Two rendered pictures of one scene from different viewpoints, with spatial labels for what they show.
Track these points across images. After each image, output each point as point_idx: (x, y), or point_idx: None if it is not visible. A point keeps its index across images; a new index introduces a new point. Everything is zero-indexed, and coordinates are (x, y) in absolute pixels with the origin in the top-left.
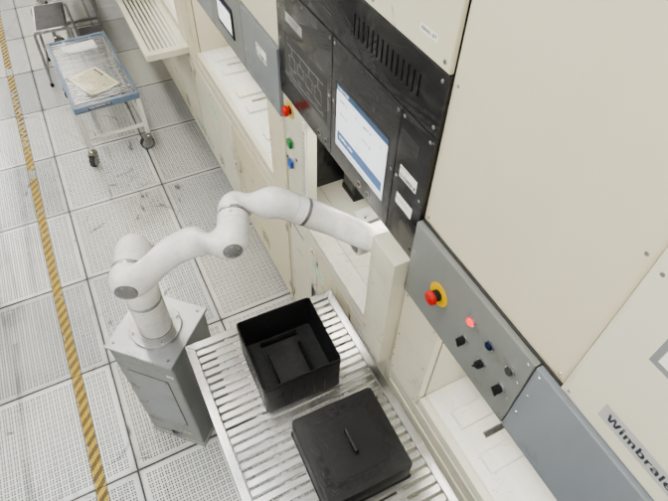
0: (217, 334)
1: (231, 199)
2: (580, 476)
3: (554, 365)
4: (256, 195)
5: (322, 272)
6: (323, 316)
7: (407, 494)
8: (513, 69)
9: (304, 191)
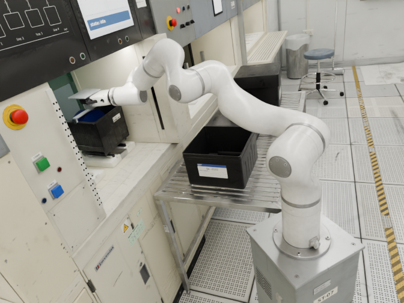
0: (253, 205)
1: (183, 69)
2: (202, 9)
3: None
4: (174, 42)
5: (139, 216)
6: (177, 183)
7: None
8: None
9: (88, 179)
